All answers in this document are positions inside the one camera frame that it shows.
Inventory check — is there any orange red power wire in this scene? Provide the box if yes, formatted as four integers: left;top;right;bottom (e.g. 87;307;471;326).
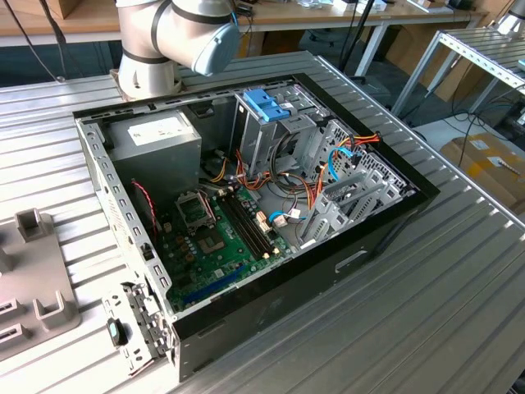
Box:
346;130;383;149

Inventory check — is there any black RAM slot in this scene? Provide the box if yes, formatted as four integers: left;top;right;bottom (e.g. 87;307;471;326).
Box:
217;191;267;260
229;186;281;255

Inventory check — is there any grey metal drive cage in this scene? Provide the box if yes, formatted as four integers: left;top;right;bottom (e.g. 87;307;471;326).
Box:
229;80;329;181

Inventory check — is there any CPU socket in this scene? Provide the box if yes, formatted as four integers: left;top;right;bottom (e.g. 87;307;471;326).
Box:
194;228;227;259

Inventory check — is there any metal socket cover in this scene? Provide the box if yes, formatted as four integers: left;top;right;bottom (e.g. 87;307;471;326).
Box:
175;190;217;231

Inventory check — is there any green motherboard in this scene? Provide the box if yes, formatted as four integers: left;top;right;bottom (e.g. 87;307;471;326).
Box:
157;184;294;312

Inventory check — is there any blue plastic drive latch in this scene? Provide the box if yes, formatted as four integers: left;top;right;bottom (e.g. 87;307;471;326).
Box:
243;89;291;123

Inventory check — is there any black open PC case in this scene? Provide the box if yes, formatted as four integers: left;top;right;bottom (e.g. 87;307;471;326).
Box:
72;72;442;383

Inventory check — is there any blue expansion slot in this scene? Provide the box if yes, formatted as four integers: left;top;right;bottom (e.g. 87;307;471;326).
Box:
182;264;248;309

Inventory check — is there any grey power supply unit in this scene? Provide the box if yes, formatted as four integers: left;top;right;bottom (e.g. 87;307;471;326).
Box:
104;110;204;206

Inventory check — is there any black case fan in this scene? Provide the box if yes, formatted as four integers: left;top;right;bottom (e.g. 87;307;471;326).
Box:
130;180;160;247

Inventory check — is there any black office chair base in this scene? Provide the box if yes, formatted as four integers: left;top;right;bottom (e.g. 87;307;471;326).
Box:
308;27;342;47

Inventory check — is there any black tripod stand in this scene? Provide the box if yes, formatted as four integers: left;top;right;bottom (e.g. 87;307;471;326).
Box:
342;0;377;79

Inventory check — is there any brown cardboard box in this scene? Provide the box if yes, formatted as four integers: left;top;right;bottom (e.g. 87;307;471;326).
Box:
439;131;525;214

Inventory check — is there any grey plastic parts rack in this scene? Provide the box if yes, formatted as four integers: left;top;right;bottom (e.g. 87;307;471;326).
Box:
0;208;83;362

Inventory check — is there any long wooden desk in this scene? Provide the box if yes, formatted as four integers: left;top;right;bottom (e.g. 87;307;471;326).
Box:
0;0;491;79

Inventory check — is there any metal slat side table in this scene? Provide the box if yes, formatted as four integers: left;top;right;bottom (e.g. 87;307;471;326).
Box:
391;28;525;120

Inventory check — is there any brown wooden box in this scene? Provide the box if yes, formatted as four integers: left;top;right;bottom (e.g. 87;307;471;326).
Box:
52;0;120;20

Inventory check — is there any orange yellow wire harness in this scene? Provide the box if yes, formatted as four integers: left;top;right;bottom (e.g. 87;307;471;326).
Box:
204;148;329;215

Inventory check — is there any white connector red wire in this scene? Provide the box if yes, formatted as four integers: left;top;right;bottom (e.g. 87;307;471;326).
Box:
272;208;307;227

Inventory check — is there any black cable bundle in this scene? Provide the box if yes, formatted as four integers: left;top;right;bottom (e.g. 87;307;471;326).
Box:
268;122;315;194

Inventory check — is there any red black twisted wire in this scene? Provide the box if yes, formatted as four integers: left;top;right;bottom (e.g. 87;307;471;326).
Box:
130;178;160;250

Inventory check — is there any black tool blue ring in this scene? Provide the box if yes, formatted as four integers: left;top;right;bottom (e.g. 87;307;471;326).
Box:
105;318;129;349

